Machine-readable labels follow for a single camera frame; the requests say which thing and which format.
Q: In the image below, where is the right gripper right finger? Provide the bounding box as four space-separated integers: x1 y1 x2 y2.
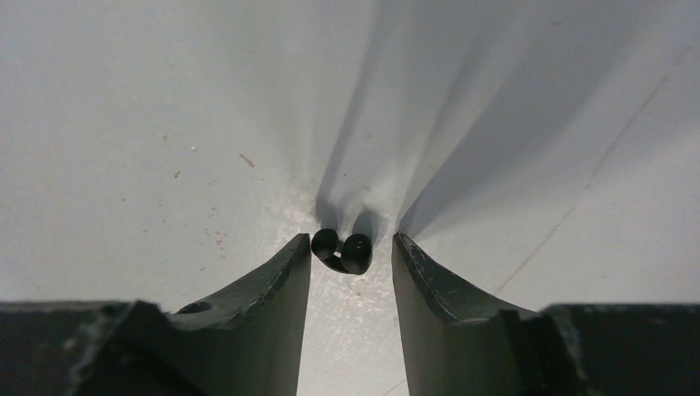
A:
391 233 699 395

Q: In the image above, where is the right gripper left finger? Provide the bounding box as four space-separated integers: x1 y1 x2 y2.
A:
1 233 311 395

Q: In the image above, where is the black rubber foot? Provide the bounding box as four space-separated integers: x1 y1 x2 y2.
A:
311 229 373 276

